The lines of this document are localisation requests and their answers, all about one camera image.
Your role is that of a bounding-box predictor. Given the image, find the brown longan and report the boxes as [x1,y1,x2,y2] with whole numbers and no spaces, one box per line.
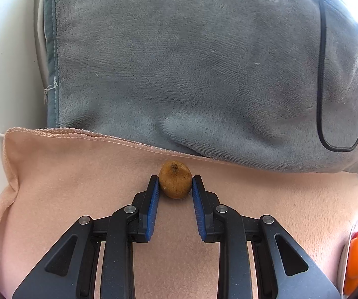
[159,161,192,199]

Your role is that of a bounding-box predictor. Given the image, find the white floral plate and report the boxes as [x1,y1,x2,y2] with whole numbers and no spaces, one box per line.
[337,224,358,296]

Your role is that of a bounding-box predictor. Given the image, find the red cherry tomato upper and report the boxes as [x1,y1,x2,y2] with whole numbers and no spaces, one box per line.
[352,230,358,240]

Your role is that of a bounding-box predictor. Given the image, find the pink beige blanket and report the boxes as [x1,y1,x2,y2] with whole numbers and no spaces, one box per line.
[0,128,358,298]

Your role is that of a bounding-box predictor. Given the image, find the grey cushion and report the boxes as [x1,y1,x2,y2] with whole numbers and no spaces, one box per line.
[35,0,358,174]

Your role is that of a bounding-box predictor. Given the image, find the black cable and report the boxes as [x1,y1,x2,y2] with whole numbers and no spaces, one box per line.
[312,0,358,153]

